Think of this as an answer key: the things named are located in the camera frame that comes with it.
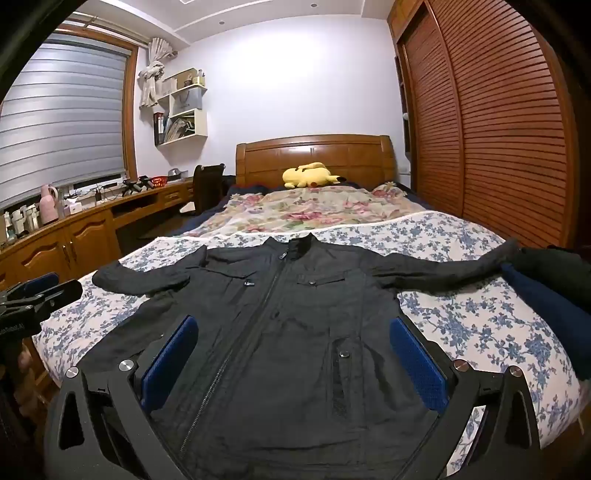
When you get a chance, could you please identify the grey window blind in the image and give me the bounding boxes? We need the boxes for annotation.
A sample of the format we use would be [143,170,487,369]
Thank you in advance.
[0,39,129,208]

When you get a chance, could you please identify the folded dark blue clothes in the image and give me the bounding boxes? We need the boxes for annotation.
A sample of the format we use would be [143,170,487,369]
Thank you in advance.
[501,263,591,381]

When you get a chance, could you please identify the wooden headboard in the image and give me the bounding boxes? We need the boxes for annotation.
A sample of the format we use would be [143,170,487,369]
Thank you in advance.
[235,134,398,192]

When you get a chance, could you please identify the group of white bottles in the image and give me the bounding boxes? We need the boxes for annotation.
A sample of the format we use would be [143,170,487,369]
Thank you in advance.
[4,205,41,238]

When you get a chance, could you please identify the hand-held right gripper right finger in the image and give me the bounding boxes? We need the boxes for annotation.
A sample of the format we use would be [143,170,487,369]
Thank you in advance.
[389,316,541,480]

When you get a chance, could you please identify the pink floral blanket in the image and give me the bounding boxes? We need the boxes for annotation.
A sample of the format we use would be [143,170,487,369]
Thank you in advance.
[185,182,435,238]

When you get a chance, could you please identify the black jacket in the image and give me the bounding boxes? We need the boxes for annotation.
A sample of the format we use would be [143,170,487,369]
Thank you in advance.
[92,233,522,480]

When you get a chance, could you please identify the wooden desk with cabinets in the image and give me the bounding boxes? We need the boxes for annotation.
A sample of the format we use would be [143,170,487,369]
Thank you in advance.
[0,178,195,296]

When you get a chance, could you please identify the white wall shelf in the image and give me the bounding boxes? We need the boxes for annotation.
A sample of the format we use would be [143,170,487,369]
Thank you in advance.
[153,69,208,147]

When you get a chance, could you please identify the dark chair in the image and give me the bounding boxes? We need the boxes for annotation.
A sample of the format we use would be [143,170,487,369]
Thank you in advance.
[178,164,227,217]

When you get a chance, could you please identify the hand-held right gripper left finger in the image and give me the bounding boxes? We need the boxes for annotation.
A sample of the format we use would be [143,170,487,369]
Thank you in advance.
[44,315,199,480]

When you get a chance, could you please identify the yellow plush toy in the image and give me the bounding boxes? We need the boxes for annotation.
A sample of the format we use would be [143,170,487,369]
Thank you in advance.
[283,161,347,189]

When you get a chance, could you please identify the cream hanging curtain cloth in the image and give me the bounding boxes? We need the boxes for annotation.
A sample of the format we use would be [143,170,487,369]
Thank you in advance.
[139,37,178,109]

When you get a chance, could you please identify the blue floral bed sheet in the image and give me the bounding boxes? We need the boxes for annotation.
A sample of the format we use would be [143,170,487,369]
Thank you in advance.
[34,210,583,472]

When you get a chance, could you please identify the wooden louvred wardrobe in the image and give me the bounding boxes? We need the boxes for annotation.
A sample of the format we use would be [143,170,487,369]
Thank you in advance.
[387,0,583,252]

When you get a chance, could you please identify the pink kettle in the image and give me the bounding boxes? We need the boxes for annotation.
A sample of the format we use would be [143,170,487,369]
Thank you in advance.
[41,185,60,226]

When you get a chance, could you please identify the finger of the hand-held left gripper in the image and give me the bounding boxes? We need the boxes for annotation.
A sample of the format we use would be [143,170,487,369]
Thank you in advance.
[0,279,84,317]
[8,272,60,302]

